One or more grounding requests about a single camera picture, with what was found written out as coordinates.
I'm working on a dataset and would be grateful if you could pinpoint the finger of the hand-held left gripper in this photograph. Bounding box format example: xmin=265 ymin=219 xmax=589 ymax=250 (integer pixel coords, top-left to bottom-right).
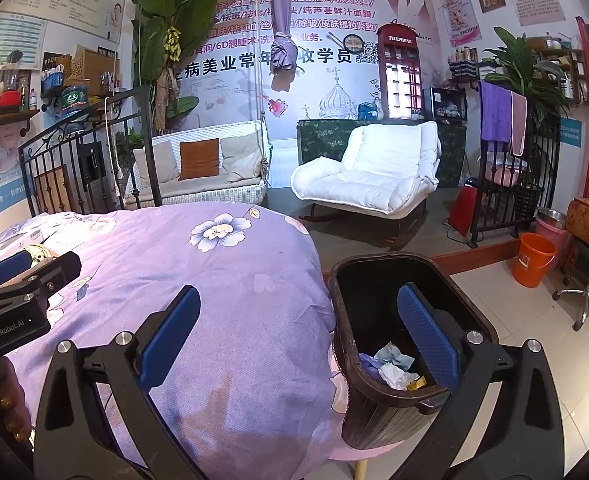
xmin=0 ymin=251 xmax=82 ymax=318
xmin=0 ymin=250 xmax=38 ymax=285

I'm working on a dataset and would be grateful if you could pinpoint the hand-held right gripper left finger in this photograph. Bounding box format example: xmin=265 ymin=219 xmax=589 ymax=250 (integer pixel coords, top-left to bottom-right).
xmin=33 ymin=285 xmax=202 ymax=480

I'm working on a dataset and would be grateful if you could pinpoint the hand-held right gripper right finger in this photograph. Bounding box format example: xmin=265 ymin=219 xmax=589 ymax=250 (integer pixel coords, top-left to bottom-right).
xmin=397 ymin=282 xmax=565 ymax=480

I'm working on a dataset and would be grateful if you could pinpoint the light blue tissue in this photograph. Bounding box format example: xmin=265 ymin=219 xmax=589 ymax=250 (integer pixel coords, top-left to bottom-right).
xmin=374 ymin=342 xmax=415 ymax=368

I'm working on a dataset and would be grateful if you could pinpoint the white tissue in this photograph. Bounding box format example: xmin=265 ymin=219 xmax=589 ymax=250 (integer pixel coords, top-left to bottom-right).
xmin=378 ymin=362 xmax=408 ymax=391

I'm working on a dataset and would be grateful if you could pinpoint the purple plastic bag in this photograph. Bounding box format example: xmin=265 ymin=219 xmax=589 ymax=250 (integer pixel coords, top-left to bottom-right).
xmin=358 ymin=352 xmax=382 ymax=376

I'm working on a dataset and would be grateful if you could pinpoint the dark brown waste bin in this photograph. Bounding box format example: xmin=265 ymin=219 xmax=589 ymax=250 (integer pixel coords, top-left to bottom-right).
xmin=328 ymin=252 xmax=500 ymax=451

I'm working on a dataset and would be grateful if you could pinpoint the person's left hand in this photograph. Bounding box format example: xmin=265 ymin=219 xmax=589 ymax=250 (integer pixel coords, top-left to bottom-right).
xmin=0 ymin=355 xmax=34 ymax=448

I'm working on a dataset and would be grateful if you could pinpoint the clear plastic bag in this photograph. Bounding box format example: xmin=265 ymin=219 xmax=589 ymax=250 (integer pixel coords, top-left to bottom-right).
xmin=0 ymin=220 xmax=55 ymax=261

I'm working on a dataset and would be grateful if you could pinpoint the purple floral bed sheet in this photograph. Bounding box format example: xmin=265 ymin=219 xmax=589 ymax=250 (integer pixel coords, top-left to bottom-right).
xmin=0 ymin=204 xmax=347 ymax=471

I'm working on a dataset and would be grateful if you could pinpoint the black iron headboard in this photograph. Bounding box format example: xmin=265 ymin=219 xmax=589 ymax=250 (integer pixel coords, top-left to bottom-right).
xmin=18 ymin=86 xmax=162 ymax=216

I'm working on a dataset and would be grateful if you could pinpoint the red bag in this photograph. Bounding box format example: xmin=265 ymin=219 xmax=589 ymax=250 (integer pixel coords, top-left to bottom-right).
xmin=448 ymin=185 xmax=487 ymax=236

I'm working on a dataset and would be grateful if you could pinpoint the orange bucket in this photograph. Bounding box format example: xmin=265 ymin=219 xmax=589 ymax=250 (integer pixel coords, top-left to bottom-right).
xmin=513 ymin=232 xmax=557 ymax=288

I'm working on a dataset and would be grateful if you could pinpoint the white wicker swing sofa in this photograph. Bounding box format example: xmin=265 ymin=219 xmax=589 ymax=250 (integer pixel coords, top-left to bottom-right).
xmin=124 ymin=120 xmax=270 ymax=211

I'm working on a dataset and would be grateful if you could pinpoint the beige cushion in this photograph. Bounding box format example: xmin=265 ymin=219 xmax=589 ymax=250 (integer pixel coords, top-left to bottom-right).
xmin=133 ymin=141 xmax=180 ymax=188
xmin=219 ymin=135 xmax=265 ymax=183

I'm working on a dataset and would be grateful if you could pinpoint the pink bucket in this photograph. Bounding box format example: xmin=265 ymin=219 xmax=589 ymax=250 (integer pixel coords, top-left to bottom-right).
xmin=534 ymin=215 xmax=572 ymax=261

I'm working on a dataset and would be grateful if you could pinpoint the chrome swivel stool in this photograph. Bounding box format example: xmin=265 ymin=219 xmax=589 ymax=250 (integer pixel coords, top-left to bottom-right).
xmin=554 ymin=245 xmax=589 ymax=331

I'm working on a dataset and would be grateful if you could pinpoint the white padded rocking chair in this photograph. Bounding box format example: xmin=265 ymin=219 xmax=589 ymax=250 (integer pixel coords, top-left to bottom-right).
xmin=290 ymin=121 xmax=442 ymax=251

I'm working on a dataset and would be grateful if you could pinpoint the green round tin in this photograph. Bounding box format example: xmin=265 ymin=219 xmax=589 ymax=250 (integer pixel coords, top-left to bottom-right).
xmin=59 ymin=87 xmax=90 ymax=111

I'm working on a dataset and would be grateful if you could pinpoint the brown cushion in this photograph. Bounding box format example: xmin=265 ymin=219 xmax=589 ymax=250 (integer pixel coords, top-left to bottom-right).
xmin=178 ymin=138 xmax=221 ymax=182

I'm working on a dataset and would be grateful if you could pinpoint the pink basin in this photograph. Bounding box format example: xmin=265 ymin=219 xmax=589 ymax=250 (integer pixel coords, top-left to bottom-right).
xmin=484 ymin=156 xmax=530 ymax=186

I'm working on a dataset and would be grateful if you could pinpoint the black iron rack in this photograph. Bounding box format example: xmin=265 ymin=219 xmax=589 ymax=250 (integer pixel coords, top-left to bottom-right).
xmin=469 ymin=80 xmax=562 ymax=248

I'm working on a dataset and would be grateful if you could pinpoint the brown cardboard box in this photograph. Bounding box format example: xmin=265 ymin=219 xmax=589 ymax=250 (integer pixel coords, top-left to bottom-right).
xmin=72 ymin=45 xmax=120 ymax=93

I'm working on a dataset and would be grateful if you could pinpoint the green floral cabinet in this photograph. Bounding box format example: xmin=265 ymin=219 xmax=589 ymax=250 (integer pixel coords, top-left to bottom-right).
xmin=297 ymin=119 xmax=467 ymax=188

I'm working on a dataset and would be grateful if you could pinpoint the blue framed notice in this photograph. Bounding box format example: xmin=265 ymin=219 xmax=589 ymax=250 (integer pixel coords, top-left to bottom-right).
xmin=0 ymin=12 xmax=48 ymax=68

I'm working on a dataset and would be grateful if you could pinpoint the pink towel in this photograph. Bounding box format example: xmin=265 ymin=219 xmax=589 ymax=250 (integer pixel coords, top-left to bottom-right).
xmin=509 ymin=91 xmax=527 ymax=157

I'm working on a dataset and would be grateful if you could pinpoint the black display case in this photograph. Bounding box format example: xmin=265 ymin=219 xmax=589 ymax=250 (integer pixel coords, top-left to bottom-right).
xmin=429 ymin=86 xmax=467 ymax=122

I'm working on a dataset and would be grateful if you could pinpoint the purple towel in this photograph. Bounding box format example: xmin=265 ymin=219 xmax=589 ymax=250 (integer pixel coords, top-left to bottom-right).
xmin=479 ymin=80 xmax=512 ymax=143

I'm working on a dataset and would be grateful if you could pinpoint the red phone booth cabinet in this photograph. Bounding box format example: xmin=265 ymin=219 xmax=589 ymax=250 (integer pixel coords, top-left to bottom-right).
xmin=377 ymin=23 xmax=427 ymax=121

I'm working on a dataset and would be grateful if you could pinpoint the green potted plant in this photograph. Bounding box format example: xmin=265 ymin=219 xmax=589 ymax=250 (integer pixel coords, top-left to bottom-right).
xmin=481 ymin=27 xmax=565 ymax=126

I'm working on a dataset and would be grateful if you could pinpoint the banana plant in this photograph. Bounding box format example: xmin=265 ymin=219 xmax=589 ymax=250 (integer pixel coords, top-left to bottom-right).
xmin=127 ymin=0 xmax=258 ymax=131

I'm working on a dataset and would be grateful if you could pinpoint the purple hanging fabric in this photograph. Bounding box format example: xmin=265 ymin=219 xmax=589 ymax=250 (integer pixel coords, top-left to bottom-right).
xmin=269 ymin=0 xmax=305 ymax=91

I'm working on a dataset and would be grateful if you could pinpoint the wooden wall shelf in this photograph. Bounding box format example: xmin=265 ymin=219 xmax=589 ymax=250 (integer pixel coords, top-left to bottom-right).
xmin=0 ymin=110 xmax=40 ymax=146

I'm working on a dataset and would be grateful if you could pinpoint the blue wall sign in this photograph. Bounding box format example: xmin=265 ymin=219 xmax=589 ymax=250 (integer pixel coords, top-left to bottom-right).
xmin=559 ymin=120 xmax=582 ymax=148

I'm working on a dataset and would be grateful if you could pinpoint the large wall poster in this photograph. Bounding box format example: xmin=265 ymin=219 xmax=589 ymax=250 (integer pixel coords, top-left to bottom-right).
xmin=174 ymin=0 xmax=447 ymax=121

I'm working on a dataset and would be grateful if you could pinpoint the pink wall poster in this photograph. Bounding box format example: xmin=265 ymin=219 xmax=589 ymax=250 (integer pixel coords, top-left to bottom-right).
xmin=431 ymin=0 xmax=482 ymax=48

